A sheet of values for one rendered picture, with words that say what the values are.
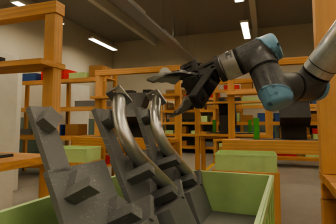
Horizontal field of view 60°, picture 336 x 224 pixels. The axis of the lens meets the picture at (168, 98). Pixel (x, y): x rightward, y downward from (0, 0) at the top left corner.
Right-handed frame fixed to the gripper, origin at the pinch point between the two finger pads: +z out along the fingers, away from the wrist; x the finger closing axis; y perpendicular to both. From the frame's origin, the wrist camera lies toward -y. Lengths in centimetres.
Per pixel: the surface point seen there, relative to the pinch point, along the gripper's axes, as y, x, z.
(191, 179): -15.3, -18.4, -0.6
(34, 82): 441, -113, 401
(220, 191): -14.0, -29.1, -5.1
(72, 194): -39.9, 15.5, 4.3
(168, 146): -13.4, -5.7, -0.2
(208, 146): 666, -683, 233
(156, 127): -10.9, -0.6, 0.4
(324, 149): 25, -74, -41
